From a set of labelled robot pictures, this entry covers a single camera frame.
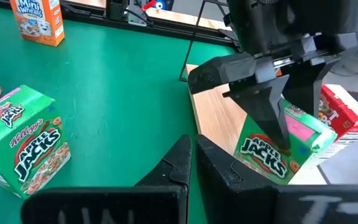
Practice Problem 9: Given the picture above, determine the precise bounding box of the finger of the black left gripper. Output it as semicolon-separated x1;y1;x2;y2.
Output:
280;57;339;119
222;73;291;151

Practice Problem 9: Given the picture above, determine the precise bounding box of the black metal mounting block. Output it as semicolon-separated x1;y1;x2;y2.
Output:
106;0;155;27

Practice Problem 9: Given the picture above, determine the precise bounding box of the green table mat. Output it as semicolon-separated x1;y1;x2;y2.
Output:
0;4;239;224

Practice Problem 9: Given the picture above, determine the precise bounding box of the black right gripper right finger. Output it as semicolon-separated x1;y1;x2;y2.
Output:
196;134;358;224

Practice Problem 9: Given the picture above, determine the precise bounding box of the green Apple Jacks cereal box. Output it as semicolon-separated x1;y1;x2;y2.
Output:
233;98;338;186
0;85;71;199

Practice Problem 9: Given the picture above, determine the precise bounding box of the wooden shelf with black frame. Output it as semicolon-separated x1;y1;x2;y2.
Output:
178;0;329;186

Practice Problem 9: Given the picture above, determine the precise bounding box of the orange Mini Wheats cereal box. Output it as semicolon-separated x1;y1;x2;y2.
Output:
9;0;65;47

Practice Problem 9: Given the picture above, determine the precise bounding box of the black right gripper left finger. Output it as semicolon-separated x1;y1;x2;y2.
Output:
20;134;193;224

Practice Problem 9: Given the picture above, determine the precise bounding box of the black box with blue sticker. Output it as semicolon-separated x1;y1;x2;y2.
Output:
154;0;175;12

